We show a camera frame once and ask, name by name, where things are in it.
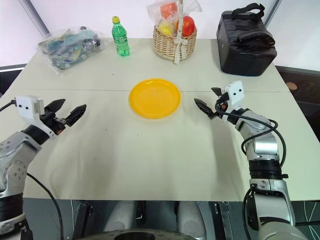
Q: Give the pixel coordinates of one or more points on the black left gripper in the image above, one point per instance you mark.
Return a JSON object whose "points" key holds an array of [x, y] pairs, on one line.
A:
{"points": [[53, 121]]}

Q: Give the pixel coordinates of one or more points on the yellow lemon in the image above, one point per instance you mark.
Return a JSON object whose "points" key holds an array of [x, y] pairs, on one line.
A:
{"points": [[165, 27]]}

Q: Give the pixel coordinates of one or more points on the green plastic bottle yellow cap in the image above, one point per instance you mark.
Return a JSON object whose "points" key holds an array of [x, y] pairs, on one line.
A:
{"points": [[120, 37]]}

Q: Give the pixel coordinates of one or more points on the grey diagonal frame bar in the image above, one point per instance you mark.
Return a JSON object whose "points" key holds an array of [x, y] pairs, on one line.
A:
{"points": [[271, 12], [35, 17]]}

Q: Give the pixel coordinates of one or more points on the clear bag of mixed items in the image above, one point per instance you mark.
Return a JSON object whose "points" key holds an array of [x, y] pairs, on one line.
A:
{"points": [[67, 47]]}

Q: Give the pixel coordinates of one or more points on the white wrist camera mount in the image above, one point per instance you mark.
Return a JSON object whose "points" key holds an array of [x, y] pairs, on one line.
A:
{"points": [[234, 92], [28, 104]]}

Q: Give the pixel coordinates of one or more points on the red apple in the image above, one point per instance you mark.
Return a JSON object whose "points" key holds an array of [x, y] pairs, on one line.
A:
{"points": [[188, 26]]}

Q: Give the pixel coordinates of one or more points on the dark patterned side table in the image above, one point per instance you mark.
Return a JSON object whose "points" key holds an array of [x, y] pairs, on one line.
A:
{"points": [[303, 100]]}

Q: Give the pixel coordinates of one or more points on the black fabric carry bag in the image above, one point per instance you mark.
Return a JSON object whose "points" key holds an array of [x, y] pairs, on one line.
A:
{"points": [[243, 50]]}

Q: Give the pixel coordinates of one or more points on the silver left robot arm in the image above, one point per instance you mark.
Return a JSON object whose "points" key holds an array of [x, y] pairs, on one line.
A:
{"points": [[15, 160]]}

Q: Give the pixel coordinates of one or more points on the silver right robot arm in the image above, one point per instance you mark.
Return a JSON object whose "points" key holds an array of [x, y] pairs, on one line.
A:
{"points": [[262, 145]]}

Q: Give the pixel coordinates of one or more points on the orange fruit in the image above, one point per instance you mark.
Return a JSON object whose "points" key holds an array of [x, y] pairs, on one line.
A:
{"points": [[168, 10]]}

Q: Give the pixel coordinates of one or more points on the black metal table bracket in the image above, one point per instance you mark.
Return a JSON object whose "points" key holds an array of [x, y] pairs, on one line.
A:
{"points": [[84, 220], [222, 220]]}

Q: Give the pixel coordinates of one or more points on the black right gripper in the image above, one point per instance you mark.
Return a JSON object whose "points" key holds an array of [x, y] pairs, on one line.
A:
{"points": [[222, 103]]}

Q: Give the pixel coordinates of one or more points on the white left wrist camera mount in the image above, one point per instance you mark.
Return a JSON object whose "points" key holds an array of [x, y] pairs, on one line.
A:
{"points": [[28, 104]]}

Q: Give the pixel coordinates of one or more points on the clear plastic fruit bag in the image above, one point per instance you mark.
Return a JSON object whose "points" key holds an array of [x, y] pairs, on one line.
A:
{"points": [[153, 12]]}

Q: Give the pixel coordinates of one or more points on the black bar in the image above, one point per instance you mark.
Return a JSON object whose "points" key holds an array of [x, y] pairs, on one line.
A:
{"points": [[11, 68]]}

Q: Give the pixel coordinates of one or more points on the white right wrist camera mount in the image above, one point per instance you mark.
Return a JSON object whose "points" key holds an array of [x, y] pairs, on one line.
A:
{"points": [[234, 92]]}

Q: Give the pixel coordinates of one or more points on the yellow plastic plate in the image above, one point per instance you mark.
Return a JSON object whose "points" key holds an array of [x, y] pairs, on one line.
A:
{"points": [[154, 98]]}

